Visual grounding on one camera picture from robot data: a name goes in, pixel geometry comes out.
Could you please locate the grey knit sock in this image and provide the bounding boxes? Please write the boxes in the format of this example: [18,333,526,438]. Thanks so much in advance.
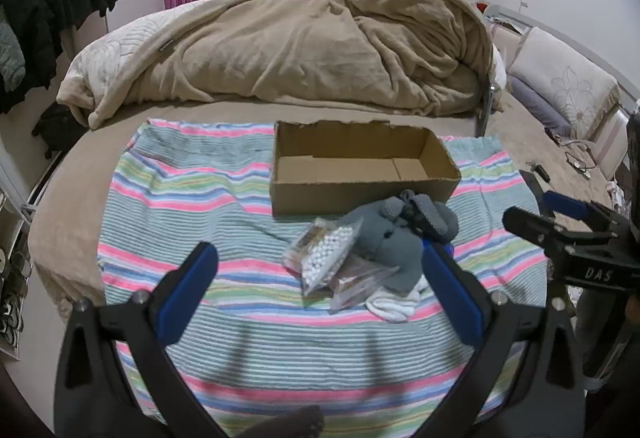
[344,197,427,292]
[400,189,461,248]

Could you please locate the white sock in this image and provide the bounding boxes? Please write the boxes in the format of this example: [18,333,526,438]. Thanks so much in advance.
[365,274,431,325]

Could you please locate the clear plastic packet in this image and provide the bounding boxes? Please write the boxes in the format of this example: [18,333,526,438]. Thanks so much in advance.
[327,258,401,315]

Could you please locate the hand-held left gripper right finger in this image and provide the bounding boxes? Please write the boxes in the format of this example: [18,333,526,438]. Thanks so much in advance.
[415,238,587,438]

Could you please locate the metal bed rail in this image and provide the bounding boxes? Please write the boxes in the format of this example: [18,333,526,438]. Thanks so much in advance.
[474,67,497,137]

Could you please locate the black cable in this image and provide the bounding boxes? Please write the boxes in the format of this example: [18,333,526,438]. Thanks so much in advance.
[552,138,602,180]

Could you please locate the beige bed sheet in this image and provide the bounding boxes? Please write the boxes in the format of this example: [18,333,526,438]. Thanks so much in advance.
[27,88,628,325]

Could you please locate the grey jacket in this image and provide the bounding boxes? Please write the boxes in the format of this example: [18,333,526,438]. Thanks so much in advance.
[0,8,27,92]

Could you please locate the bag of white beads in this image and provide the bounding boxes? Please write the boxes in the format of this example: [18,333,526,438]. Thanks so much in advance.
[282,217,362,297]

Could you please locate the grey pillow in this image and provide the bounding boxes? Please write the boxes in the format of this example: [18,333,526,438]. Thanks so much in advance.
[506,76,574,140]

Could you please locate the black bag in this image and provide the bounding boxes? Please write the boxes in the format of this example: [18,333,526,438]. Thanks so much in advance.
[31,102,92,160]

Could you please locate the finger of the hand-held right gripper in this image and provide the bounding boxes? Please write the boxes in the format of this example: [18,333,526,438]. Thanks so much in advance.
[502,206,572,250]
[519,169,617,231]

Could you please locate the white quilt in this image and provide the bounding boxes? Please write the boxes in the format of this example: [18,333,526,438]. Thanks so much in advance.
[62,0,211,110]

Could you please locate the flower print pillow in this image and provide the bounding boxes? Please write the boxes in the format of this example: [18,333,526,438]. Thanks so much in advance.
[507,27,622,140]

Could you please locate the striped cloth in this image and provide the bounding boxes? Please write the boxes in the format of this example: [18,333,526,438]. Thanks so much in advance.
[97,118,551,438]

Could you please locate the beige blanket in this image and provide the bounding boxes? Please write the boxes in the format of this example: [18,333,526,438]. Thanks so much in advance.
[56,0,497,130]

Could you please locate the metal headboard frame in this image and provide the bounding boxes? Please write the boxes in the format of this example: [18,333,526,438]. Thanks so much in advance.
[481,3,640,119]

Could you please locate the brown cardboard box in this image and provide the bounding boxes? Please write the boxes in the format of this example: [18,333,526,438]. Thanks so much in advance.
[269,119,462,219]

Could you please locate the dark shoes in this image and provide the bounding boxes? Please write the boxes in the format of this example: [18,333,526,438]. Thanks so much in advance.
[0,240,32,354]

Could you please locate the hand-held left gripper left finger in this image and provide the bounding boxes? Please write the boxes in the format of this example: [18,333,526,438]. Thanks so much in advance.
[54,240,227,438]

